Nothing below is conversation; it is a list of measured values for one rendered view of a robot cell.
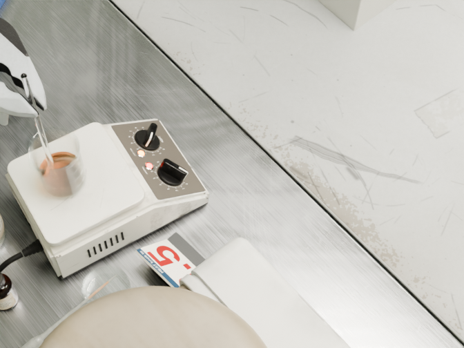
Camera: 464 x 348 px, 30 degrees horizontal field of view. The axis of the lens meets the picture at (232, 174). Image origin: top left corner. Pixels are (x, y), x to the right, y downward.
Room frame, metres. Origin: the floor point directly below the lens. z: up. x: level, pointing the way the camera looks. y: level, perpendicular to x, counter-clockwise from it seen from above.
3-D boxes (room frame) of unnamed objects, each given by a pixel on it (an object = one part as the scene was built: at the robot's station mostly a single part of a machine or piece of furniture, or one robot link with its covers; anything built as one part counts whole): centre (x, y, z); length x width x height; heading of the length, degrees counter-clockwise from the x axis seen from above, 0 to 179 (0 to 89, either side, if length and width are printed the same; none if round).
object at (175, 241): (0.40, 0.05, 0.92); 0.09 x 0.06 x 0.04; 47
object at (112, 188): (0.47, 0.17, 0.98); 0.12 x 0.12 x 0.01; 33
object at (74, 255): (0.48, 0.15, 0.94); 0.22 x 0.13 x 0.08; 123
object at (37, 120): (0.46, 0.19, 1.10); 0.01 x 0.01 x 0.20
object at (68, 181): (0.47, 0.19, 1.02); 0.06 x 0.05 x 0.08; 144
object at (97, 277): (0.37, 0.14, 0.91); 0.06 x 0.06 x 0.02
